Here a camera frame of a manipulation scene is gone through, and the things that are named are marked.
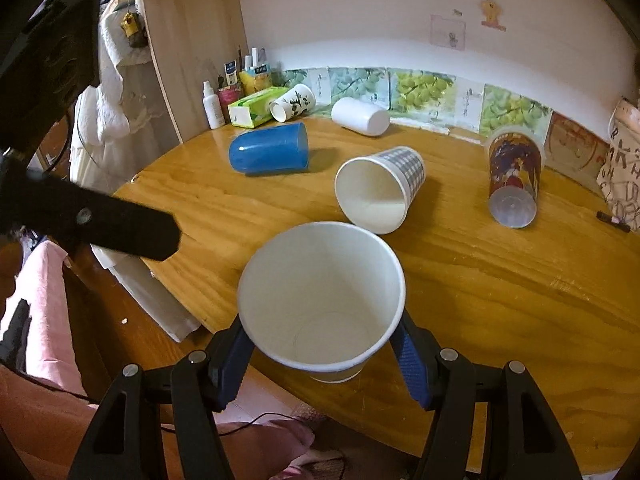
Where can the wooden bookshelf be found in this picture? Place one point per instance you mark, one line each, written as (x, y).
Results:
(190, 41)

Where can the white cup with ink print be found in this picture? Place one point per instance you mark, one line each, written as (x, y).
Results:
(295, 102)

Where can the blue plastic cup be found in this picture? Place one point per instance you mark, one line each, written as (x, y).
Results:
(271, 150)

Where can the pink fabric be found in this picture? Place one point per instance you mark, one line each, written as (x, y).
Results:
(50, 432)

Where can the green leaf poster strip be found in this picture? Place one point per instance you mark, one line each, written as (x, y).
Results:
(423, 99)

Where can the plain white cup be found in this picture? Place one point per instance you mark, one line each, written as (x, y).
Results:
(361, 117)

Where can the cartoon printed tall cup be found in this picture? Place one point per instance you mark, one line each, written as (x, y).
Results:
(515, 162)

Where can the brown cartoon drawing paper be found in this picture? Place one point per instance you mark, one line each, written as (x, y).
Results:
(574, 151)

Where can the green tissue box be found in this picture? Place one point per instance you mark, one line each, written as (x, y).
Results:
(254, 110)

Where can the pink pen holder cup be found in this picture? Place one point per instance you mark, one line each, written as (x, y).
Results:
(227, 96)

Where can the brown paper cup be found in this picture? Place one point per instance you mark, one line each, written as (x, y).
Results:
(322, 298)

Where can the white lace cloth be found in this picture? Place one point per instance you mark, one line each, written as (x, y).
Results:
(120, 127)

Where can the white spray bottle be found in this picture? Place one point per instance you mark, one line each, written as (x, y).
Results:
(212, 107)

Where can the yellow toy on cloth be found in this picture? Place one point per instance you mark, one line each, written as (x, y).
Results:
(134, 30)

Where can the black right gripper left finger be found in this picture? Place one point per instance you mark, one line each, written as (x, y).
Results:
(165, 409)

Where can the checkered paper cup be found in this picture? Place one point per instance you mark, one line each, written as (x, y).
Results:
(376, 191)

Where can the dark pen on table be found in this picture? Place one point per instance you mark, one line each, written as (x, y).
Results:
(613, 221)

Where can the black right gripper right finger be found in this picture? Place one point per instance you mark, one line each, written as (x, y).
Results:
(522, 437)

